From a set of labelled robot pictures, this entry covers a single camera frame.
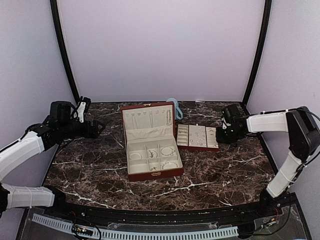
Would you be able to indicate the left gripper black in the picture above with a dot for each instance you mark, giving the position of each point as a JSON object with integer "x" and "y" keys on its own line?
{"x": 94, "y": 133}

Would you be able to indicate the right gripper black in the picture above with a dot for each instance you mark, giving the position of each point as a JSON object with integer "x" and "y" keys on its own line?
{"x": 220, "y": 139}

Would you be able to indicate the brown jewelry tray cream lining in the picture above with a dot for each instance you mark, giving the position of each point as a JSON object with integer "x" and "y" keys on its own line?
{"x": 197, "y": 138}

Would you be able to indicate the brown jewelry box cream lining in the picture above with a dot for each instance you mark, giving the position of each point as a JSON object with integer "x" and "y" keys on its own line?
{"x": 147, "y": 129}

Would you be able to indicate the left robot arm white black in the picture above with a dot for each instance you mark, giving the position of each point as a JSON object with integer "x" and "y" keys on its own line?
{"x": 39, "y": 138}

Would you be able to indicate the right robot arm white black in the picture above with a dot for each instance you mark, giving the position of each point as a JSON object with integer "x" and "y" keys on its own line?
{"x": 300, "y": 126}

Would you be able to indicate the light blue mug upside down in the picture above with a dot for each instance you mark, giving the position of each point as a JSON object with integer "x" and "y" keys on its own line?
{"x": 177, "y": 111}

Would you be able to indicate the silver bangle upper compartment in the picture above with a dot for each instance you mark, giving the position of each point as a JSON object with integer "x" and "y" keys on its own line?
{"x": 167, "y": 151}

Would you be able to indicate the silver bangle compartment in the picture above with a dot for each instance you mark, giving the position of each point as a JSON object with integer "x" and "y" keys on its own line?
{"x": 167, "y": 151}
{"x": 169, "y": 165}

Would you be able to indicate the silver bangle lower compartment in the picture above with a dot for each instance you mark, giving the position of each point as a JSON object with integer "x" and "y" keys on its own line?
{"x": 169, "y": 165}

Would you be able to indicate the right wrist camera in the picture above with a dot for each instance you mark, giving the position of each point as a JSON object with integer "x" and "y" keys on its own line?
{"x": 230, "y": 116}

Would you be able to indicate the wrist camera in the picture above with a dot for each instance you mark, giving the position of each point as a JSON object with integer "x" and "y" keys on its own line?
{"x": 230, "y": 116}
{"x": 64, "y": 111}

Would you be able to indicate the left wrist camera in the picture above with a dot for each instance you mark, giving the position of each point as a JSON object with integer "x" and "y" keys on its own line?
{"x": 64, "y": 111}

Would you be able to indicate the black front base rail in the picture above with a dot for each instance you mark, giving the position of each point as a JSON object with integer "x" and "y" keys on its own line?
{"x": 102, "y": 216}

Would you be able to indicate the white slotted cable duct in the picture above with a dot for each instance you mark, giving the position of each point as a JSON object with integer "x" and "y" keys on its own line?
{"x": 93, "y": 233}

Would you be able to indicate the right black frame post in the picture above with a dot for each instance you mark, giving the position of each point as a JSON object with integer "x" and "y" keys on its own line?
{"x": 259, "y": 51}

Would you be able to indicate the black frame post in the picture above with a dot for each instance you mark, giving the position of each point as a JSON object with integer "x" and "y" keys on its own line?
{"x": 63, "y": 50}
{"x": 259, "y": 51}

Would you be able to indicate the left black frame post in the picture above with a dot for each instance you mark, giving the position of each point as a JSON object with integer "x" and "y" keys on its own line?
{"x": 63, "y": 50}

